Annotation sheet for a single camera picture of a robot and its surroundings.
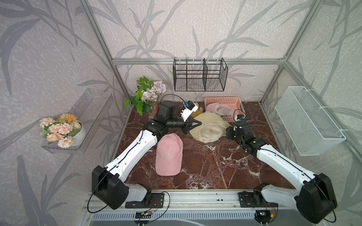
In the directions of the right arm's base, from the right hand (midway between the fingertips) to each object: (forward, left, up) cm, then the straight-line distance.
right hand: (227, 128), depth 85 cm
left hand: (-7, +18, +15) cm, 25 cm away
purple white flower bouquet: (+16, +48, +16) cm, 53 cm away
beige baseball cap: (-1, +10, +2) cm, 10 cm away
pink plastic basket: (+28, -16, -12) cm, 34 cm away
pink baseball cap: (+27, -1, -12) cm, 30 cm away
